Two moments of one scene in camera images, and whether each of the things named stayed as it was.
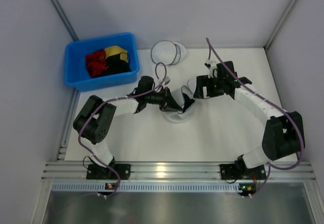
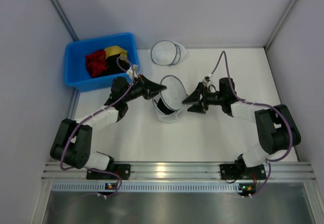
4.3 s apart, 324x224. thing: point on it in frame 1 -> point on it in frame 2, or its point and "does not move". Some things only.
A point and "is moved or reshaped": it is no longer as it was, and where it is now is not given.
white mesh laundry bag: [177, 116] is moved or reshaped
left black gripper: [165, 99] -> [146, 89]
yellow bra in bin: [116, 50] does not move
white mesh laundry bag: [168, 53] does not move
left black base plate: [95, 172] does not move
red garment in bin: [96, 63] does not move
